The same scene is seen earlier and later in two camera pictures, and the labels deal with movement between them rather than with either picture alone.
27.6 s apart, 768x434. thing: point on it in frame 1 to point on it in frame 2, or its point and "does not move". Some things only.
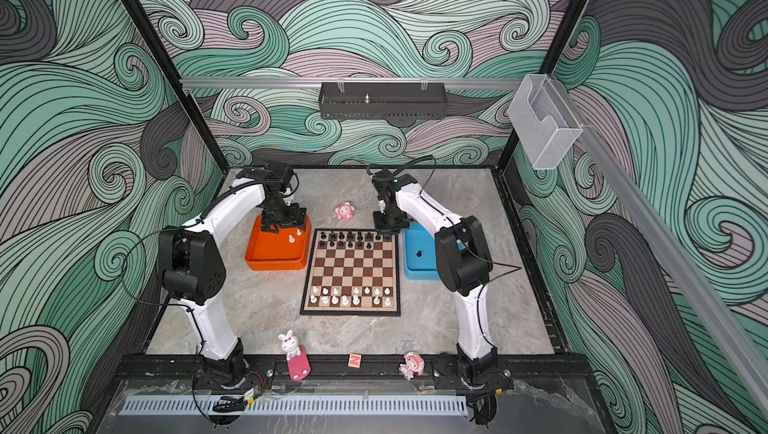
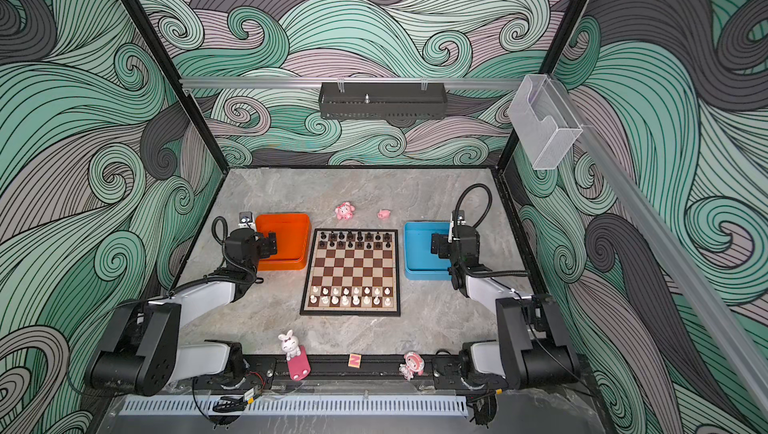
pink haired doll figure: [414, 365] does not move
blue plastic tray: [420, 253] does not move
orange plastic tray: [285, 250] does not move
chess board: [352, 272] does not move
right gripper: [381, 227] to [441, 240]
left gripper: [296, 219] to [266, 245]
